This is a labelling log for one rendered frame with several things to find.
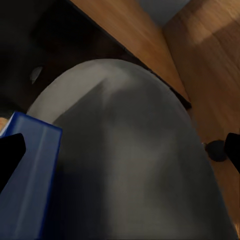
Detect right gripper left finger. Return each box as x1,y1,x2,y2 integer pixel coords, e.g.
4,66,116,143
0,133,26,193

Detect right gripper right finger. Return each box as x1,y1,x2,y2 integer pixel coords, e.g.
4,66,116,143
224,132,240,173

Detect folder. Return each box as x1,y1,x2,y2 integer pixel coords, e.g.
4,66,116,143
0,110,63,240

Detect swivel chair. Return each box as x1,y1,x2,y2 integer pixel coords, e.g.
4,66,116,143
0,58,240,240

